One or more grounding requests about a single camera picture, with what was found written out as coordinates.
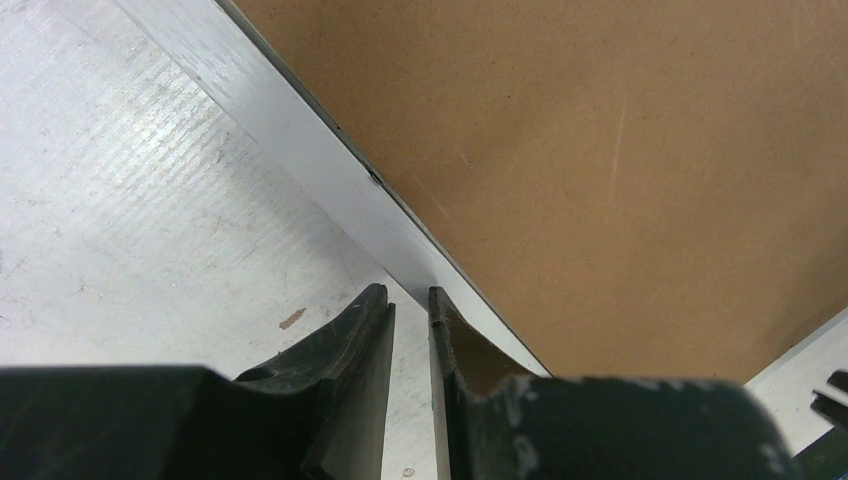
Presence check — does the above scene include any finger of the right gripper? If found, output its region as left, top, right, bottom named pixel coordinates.
left=809, top=369, right=848, bottom=432

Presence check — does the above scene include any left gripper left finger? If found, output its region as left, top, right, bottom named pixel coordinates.
left=1, top=284, right=395, bottom=479

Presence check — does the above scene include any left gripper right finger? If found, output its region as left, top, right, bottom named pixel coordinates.
left=428, top=287, right=803, bottom=479

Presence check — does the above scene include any white brown backing board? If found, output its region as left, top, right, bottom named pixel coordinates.
left=231, top=0, right=848, bottom=386

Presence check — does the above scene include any white picture frame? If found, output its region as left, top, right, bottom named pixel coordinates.
left=112, top=0, right=848, bottom=458

